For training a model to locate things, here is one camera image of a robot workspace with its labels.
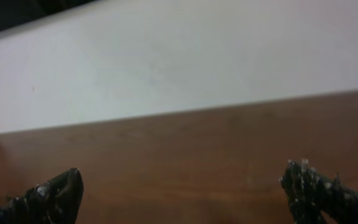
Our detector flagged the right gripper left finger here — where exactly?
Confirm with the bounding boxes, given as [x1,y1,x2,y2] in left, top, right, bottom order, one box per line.
[0,168,84,224]

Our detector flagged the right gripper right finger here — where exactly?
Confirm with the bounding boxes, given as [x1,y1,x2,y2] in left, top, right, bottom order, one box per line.
[279,160,358,223]

